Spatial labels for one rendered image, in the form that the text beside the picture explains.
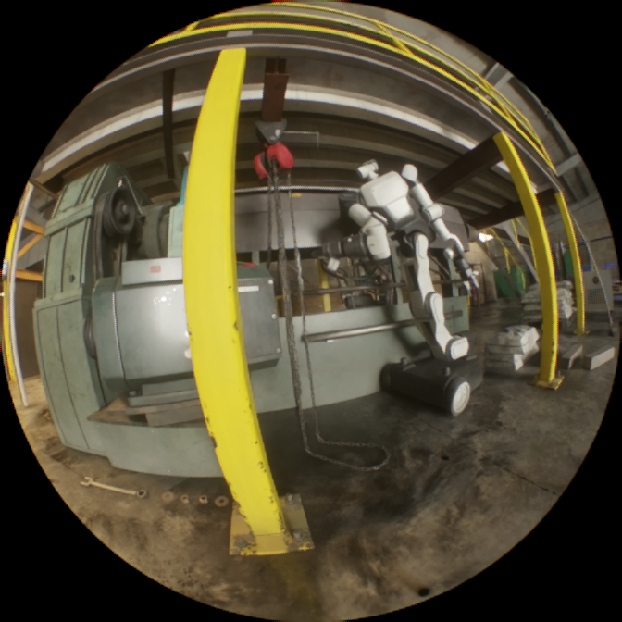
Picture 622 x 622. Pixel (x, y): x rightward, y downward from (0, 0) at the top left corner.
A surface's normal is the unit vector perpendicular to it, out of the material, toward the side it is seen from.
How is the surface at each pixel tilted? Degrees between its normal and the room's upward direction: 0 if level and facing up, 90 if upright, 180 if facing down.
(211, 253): 90
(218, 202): 90
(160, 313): 90
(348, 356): 90
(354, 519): 0
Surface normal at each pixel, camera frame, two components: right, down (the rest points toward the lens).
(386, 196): -0.04, 0.21
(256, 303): 0.52, -0.05
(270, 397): 0.21, -0.02
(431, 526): -0.11, -0.99
